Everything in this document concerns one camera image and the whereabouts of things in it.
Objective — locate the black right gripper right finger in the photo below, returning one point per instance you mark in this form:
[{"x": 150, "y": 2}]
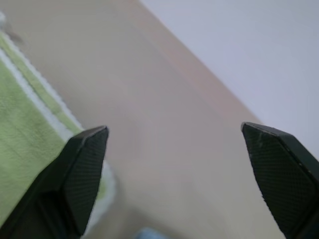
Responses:
[{"x": 284, "y": 179}]

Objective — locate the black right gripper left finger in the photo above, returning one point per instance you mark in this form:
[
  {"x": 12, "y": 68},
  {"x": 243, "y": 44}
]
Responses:
[{"x": 74, "y": 179}]

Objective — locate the green towel with white trim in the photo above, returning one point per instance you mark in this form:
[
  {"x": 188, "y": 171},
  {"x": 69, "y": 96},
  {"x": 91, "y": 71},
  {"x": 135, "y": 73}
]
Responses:
[{"x": 22, "y": 119}]

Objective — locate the pale blue object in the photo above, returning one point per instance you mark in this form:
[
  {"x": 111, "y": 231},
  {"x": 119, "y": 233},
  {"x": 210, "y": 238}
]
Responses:
[{"x": 149, "y": 234}]

